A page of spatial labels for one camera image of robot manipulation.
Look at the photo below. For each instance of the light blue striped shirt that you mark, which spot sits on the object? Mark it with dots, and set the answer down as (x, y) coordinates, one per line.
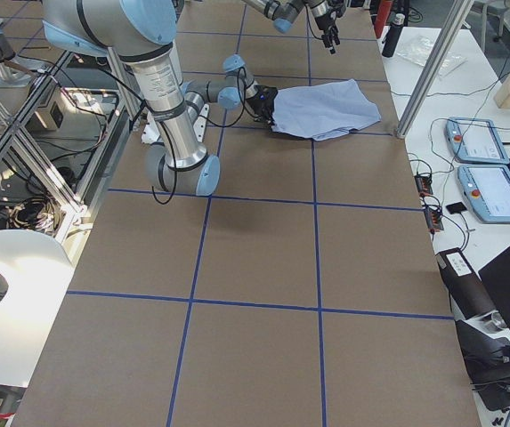
(322, 112)

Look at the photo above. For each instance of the red cylinder bottle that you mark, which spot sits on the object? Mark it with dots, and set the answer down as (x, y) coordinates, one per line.
(384, 8)

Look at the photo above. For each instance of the grey aluminium frame post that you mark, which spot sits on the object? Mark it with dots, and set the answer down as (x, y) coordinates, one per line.
(444, 41)

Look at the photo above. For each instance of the aluminium frame structure right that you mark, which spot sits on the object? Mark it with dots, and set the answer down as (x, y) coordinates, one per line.
(59, 143)

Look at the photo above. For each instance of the blue teach pendant upper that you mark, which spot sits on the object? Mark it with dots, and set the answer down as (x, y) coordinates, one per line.
(475, 141)

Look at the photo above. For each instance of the orange circuit board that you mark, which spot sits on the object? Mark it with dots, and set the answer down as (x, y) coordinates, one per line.
(433, 218)
(424, 185)

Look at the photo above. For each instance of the orange circuit board upper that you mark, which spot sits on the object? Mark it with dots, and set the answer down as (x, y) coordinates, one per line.
(424, 185)

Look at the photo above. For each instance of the blue teach pendant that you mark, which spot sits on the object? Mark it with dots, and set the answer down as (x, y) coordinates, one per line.
(475, 141)
(486, 189)

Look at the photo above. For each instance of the blue teach pendant lower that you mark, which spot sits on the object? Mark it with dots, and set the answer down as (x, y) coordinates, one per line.
(486, 189)

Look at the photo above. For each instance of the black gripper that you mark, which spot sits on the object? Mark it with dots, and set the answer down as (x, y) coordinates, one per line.
(266, 102)
(325, 21)

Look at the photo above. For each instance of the white curved chair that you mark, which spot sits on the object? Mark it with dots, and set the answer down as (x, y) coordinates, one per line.
(37, 271)

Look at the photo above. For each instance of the black water bottle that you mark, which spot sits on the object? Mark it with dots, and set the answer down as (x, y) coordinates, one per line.
(393, 35)

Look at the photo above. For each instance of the orange circuit board lower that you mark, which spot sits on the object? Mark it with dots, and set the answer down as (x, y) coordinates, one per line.
(433, 218)

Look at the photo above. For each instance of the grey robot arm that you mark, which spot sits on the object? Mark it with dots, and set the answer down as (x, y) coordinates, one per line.
(283, 15)
(142, 33)

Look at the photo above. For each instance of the brown paper roll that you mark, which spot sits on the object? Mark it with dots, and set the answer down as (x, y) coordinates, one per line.
(464, 285)

